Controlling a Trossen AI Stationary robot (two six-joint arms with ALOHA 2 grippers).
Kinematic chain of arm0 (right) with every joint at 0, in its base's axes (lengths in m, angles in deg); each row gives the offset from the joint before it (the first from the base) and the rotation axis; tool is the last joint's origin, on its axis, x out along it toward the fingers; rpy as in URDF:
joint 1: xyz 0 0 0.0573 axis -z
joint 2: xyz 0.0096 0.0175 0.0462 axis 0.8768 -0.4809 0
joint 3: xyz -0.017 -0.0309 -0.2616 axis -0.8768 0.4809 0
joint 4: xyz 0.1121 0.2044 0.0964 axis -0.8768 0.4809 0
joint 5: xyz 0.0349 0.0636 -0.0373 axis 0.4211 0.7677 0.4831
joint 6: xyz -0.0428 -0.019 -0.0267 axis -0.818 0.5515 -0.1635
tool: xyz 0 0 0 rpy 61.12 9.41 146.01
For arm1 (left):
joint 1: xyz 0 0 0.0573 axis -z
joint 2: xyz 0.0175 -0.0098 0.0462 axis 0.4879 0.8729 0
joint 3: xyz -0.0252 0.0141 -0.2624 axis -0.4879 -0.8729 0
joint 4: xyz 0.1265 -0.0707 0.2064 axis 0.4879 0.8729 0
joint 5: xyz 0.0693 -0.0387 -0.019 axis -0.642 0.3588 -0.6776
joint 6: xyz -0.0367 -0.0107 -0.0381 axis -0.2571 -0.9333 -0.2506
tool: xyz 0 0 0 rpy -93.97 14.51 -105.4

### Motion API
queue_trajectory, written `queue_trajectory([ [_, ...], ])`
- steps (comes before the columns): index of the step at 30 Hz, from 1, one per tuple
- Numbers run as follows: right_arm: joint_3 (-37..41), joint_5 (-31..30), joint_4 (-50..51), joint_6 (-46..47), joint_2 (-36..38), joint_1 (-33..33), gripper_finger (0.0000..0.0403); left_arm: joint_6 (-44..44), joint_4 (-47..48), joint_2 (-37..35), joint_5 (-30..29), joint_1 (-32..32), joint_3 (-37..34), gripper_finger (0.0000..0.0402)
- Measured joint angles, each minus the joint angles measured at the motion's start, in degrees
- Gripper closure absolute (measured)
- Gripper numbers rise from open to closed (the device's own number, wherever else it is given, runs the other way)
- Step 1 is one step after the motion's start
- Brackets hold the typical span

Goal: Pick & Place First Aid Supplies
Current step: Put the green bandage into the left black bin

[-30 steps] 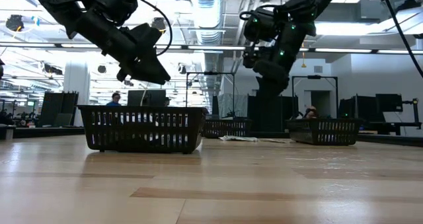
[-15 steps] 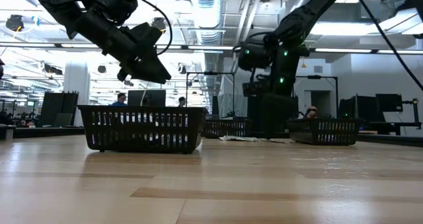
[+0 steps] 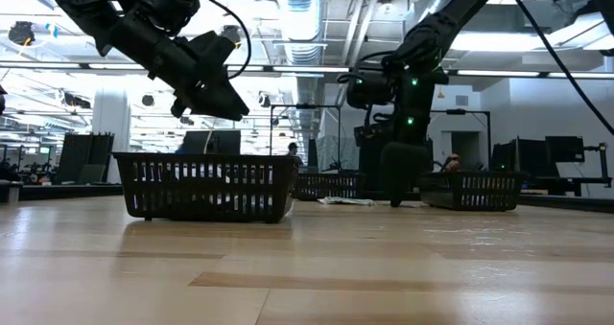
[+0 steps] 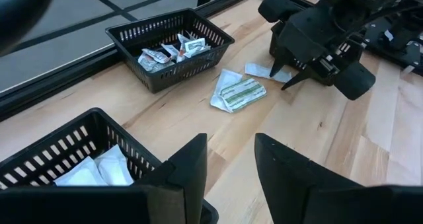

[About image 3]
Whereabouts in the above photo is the black slotted plastic basket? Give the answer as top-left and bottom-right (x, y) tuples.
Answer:
(414, 171), (527, 213)
(295, 171), (366, 201)
(112, 151), (302, 224)

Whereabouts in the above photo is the black background rig frame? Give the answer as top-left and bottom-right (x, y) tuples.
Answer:
(429, 107), (493, 174)

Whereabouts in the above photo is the black ceiling dome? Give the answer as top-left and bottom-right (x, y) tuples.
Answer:
(8, 20), (36, 47)
(221, 25), (243, 46)

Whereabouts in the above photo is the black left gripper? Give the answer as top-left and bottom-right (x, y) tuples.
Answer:
(108, 12), (251, 122)

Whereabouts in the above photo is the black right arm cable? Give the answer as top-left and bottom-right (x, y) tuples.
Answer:
(506, 0), (614, 137)

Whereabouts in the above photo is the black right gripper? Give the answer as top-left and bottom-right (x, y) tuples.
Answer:
(355, 122), (434, 208)

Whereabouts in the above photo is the person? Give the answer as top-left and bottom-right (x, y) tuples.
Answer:
(443, 152), (464, 174)
(285, 141), (305, 169)

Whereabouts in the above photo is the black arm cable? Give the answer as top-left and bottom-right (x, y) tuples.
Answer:
(196, 0), (253, 81)
(506, 0), (614, 137)

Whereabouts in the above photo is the dark background monitor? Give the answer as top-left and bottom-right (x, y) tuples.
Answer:
(544, 135), (586, 165)
(56, 131), (116, 186)
(184, 128), (243, 154)

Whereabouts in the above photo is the long ceiling light strip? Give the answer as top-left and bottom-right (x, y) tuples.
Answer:
(0, 61), (614, 80)

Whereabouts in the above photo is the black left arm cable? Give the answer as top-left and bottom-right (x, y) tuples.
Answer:
(196, 0), (253, 81)

